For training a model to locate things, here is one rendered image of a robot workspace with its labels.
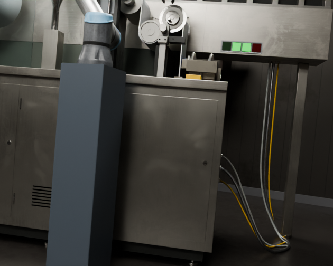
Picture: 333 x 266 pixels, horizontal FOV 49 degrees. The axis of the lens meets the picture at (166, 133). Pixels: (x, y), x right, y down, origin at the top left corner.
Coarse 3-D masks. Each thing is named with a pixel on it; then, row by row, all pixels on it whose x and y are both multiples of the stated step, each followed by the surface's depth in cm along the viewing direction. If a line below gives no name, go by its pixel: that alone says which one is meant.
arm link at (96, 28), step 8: (88, 16) 151; (96, 16) 150; (104, 16) 151; (112, 16) 155; (88, 24) 151; (96, 24) 150; (104, 24) 151; (112, 24) 156; (88, 32) 150; (96, 32) 150; (104, 32) 151; (112, 32) 157; (88, 40) 150; (96, 40) 150; (104, 40) 151; (112, 40) 161
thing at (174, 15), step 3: (168, 12) 196; (171, 12) 196; (174, 12) 196; (177, 12) 196; (168, 15) 196; (171, 15) 196; (174, 15) 196; (177, 15) 196; (165, 18) 197; (171, 18) 196; (174, 18) 196; (177, 18) 196; (168, 21) 196; (171, 21) 196; (174, 21) 196; (177, 21) 196; (171, 24) 196; (174, 24) 197
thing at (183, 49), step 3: (183, 27) 198; (183, 30) 199; (183, 33) 200; (183, 36) 201; (186, 36) 214; (186, 39) 216; (186, 42) 217; (183, 45) 205; (186, 45) 219; (183, 48) 206; (186, 48) 220; (183, 51) 208; (180, 54) 198; (183, 54) 209; (180, 57) 198; (183, 57) 211; (180, 60) 199
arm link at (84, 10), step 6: (78, 0) 166; (84, 0) 165; (90, 0) 166; (84, 6) 166; (90, 6) 165; (96, 6) 166; (84, 12) 167; (102, 12) 168; (120, 36) 171; (114, 42) 165; (120, 42) 173; (114, 48) 172
